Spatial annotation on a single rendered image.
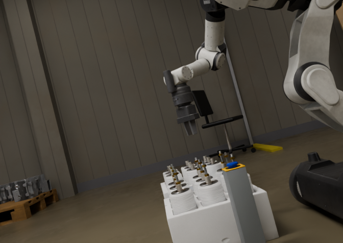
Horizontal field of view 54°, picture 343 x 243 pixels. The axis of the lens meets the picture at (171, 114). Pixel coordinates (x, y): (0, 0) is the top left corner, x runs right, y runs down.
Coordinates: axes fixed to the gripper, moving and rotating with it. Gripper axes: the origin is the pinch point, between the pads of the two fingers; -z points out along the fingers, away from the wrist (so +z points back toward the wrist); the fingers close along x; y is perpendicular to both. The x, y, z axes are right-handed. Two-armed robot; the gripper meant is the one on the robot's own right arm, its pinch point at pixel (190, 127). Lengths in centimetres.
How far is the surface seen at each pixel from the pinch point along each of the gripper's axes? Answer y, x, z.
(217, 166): 32.0, -25.2, -24.4
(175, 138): 179, -256, -11
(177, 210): -20.9, 4.8, -29.0
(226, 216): -8.6, 17.6, -35.1
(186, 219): -21.1, 9.6, -32.1
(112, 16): 145, -280, 175
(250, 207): -10.2, 32.1, -30.6
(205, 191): -10.8, 11.8, -25.0
